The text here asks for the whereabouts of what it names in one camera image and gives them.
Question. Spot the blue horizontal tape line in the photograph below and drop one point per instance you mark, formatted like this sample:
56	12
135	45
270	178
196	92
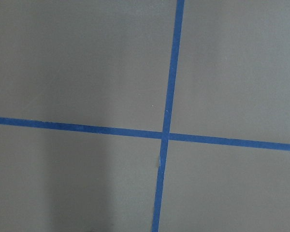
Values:
142	134

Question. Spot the blue vertical tape line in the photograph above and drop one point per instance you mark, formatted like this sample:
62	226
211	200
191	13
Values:
165	134

